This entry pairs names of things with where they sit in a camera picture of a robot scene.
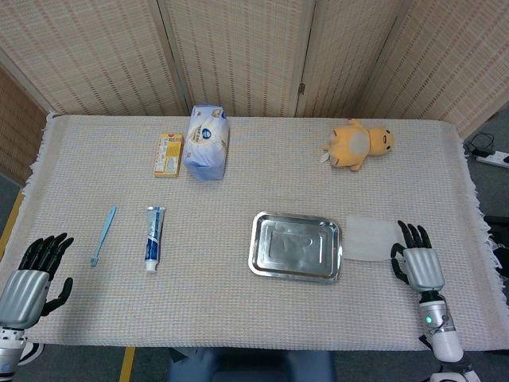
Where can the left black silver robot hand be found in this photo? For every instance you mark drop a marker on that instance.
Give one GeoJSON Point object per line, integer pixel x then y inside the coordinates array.
{"type": "Point", "coordinates": [24, 294]}

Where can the blue white tissue pack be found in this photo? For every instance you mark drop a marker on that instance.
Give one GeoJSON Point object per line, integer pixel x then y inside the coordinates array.
{"type": "Point", "coordinates": [204, 147]}

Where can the white cloth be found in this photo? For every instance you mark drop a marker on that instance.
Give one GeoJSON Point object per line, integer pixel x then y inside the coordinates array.
{"type": "Point", "coordinates": [367, 238]}

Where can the white power strip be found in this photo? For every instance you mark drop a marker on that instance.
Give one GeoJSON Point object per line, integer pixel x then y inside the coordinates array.
{"type": "Point", "coordinates": [493, 158]}

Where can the yellow plush toy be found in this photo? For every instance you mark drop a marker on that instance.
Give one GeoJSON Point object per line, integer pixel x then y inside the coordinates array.
{"type": "Point", "coordinates": [350, 145]}

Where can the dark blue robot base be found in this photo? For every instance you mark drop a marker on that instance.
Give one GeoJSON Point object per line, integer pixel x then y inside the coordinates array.
{"type": "Point", "coordinates": [254, 366]}

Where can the light blue toothbrush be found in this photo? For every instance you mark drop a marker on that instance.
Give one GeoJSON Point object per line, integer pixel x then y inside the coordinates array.
{"type": "Point", "coordinates": [104, 235]}

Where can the beige woven tablecloth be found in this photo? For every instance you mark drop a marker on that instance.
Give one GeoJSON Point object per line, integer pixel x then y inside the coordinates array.
{"type": "Point", "coordinates": [238, 310]}

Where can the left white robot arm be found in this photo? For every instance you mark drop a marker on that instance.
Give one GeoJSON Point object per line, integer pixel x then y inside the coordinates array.
{"type": "Point", "coordinates": [10, 350]}

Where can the brass screen hinge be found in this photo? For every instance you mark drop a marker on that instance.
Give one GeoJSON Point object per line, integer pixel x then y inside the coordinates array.
{"type": "Point", "coordinates": [301, 88]}

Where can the yellow floor tape strip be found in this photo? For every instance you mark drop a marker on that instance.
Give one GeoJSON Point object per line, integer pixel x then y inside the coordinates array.
{"type": "Point", "coordinates": [11, 223]}
{"type": "Point", "coordinates": [127, 364]}

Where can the silver rectangular metal tray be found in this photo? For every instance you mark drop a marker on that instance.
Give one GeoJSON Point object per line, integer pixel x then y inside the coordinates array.
{"type": "Point", "coordinates": [294, 248]}

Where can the beige woven folding screen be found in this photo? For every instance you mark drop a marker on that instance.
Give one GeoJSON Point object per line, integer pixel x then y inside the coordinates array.
{"type": "Point", "coordinates": [238, 51]}

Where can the blue white toothpaste tube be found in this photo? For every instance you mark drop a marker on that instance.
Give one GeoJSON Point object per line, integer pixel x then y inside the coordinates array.
{"type": "Point", "coordinates": [154, 238]}

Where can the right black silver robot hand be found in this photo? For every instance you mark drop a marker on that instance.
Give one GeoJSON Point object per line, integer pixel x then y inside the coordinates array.
{"type": "Point", "coordinates": [423, 266]}

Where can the yellow cardboard box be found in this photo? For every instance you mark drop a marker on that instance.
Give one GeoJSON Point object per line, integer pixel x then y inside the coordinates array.
{"type": "Point", "coordinates": [169, 155]}

